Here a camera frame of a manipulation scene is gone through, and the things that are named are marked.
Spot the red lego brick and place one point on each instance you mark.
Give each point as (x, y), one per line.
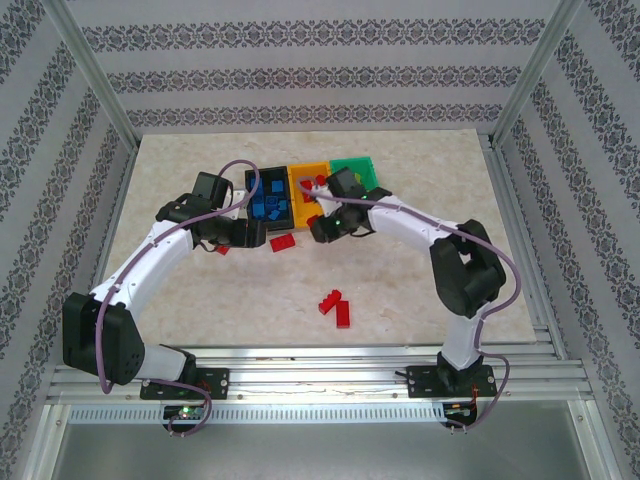
(282, 242)
(330, 301)
(314, 220)
(306, 190)
(320, 179)
(343, 314)
(222, 250)

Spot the blue lego brick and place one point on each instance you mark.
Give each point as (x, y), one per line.
(274, 215)
(284, 205)
(272, 201)
(260, 191)
(257, 209)
(277, 186)

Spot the long lime green lego brick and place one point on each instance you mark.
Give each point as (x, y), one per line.
(358, 178)

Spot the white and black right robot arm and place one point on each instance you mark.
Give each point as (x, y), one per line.
(405, 225)

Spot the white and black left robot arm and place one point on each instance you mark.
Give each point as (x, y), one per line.
(145, 270)

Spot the yellow plastic bin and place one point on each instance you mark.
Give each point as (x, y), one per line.
(300, 212)

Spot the black plastic bin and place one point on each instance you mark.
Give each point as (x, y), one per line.
(270, 173)

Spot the green plastic bin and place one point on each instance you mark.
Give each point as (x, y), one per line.
(350, 164)

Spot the circuit board with green light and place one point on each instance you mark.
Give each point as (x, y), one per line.
(186, 412)

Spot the grey metal panel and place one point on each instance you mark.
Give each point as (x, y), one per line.
(320, 450)

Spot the aluminium mounting rail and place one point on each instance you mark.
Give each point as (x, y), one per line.
(320, 375)

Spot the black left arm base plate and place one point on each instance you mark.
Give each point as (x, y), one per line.
(215, 382)

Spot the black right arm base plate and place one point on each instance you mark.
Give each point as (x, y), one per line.
(425, 382)

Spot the aluminium frame post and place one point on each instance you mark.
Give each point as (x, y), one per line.
(95, 75)
(535, 75)

